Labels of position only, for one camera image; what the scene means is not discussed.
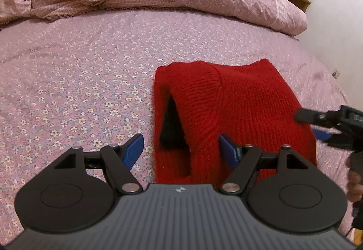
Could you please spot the pink floral bed sheet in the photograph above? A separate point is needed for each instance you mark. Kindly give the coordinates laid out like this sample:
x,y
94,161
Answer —
x,y
71,68

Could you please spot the small wall socket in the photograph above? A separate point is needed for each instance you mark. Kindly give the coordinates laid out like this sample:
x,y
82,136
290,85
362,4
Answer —
x,y
336,73

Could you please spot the person's right hand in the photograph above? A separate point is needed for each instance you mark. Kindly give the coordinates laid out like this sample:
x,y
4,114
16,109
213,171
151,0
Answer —
x,y
356,187

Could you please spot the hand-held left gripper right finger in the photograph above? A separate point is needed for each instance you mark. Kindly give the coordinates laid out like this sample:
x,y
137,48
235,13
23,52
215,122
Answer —
x,y
229,150

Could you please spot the red knit sweater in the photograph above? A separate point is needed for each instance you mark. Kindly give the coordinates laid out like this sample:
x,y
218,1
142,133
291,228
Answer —
x,y
249,97

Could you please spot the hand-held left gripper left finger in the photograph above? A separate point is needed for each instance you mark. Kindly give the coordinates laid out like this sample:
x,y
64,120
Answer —
x,y
132,150

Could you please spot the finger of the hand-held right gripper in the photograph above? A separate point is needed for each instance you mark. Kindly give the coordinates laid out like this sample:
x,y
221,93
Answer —
x,y
312,117
323,135

